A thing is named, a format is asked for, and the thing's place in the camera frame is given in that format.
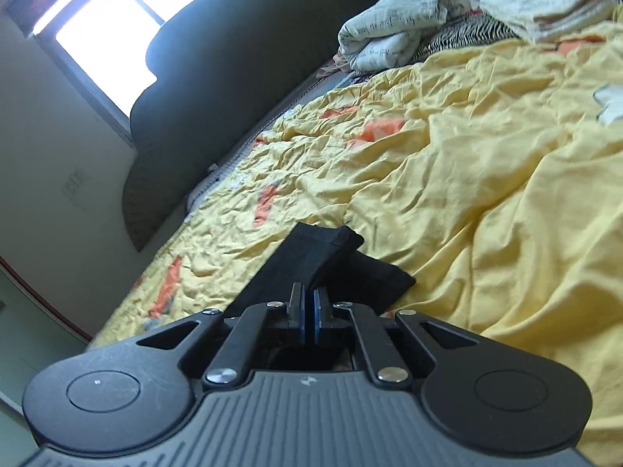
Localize window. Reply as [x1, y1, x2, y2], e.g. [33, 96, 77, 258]
[6, 0, 244, 149]

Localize black pants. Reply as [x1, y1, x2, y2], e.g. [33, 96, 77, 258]
[225, 222, 417, 320]

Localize yellow printed bedspread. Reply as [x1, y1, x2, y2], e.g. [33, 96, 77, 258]
[90, 22, 623, 467]

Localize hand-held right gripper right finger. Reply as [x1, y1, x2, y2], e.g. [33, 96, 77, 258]
[313, 286, 480, 386]

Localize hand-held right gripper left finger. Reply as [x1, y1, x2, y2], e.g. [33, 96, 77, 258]
[135, 282, 309, 391]

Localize dark padded headboard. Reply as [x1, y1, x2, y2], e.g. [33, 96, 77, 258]
[121, 0, 379, 253]

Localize black and white striped cloth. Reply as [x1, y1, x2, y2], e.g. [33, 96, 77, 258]
[414, 10, 521, 59]

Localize wall socket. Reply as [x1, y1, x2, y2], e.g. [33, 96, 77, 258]
[62, 169, 87, 200]

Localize cream towel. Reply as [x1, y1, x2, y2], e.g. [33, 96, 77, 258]
[479, 0, 620, 44]

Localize white printed blanket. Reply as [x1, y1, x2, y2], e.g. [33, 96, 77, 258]
[337, 0, 487, 73]

